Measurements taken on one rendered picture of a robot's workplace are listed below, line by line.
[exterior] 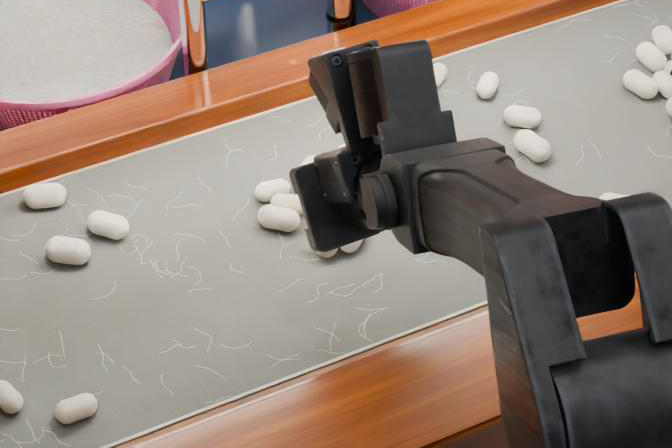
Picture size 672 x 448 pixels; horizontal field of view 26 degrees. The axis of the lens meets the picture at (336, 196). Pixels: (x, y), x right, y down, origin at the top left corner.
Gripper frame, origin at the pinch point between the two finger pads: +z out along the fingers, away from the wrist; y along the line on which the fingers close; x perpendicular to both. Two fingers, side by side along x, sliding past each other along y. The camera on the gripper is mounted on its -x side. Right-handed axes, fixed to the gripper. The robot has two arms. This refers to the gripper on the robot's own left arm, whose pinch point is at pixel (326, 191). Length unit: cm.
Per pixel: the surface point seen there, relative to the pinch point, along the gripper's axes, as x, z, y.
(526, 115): 0.0, 8.7, -23.3
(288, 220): 1.9, 6.6, 1.8
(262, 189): -1.0, 10.1, 2.1
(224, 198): -1.1, 12.7, 4.9
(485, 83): -3.7, 12.9, -22.4
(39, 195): -6.0, 15.7, 19.5
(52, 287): 1.2, 10.0, 21.6
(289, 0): -17.3, 41.5, -16.3
